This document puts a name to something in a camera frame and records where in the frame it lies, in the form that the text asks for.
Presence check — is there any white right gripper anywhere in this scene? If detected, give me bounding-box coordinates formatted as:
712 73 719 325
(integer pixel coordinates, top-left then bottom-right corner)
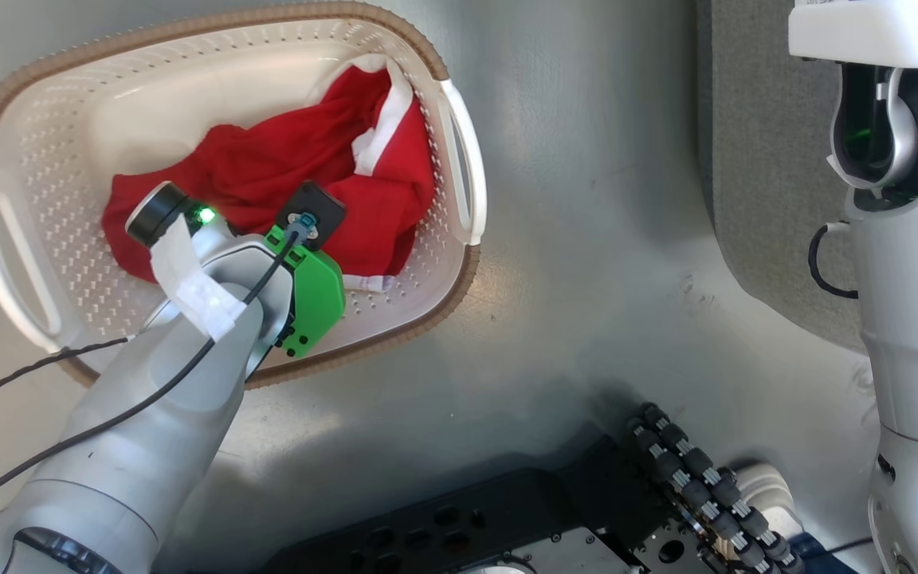
787 0 918 70

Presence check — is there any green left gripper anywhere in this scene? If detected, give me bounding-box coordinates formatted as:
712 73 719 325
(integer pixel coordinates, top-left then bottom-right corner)
263 224 347 359

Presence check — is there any red garment with plain trim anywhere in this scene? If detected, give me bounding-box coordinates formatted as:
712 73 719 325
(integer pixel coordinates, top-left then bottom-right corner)
101 53 437 293

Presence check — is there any white basket with brown rim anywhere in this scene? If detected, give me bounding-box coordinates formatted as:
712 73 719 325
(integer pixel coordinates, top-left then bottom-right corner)
0 0 488 392

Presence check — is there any white tape label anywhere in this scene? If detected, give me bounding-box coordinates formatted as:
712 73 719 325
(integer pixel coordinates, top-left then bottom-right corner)
149 214 249 343

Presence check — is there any grey fabric sofa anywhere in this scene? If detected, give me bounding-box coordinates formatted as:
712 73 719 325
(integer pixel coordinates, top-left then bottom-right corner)
696 0 876 356

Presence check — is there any black roller wheel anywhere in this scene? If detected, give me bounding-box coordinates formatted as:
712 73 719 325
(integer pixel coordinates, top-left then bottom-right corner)
624 402 807 574

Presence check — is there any white wheel housing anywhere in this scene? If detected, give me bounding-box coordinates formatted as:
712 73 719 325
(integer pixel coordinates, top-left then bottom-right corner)
733 462 804 537

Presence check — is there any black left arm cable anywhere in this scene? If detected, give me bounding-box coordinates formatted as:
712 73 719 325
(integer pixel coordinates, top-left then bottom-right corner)
0 226 301 521

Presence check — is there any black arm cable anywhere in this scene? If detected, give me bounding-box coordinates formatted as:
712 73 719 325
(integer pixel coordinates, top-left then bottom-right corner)
0 226 301 521
807 222 861 301

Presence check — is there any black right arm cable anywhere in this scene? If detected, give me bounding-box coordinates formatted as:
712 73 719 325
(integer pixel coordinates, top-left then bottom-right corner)
807 222 861 301

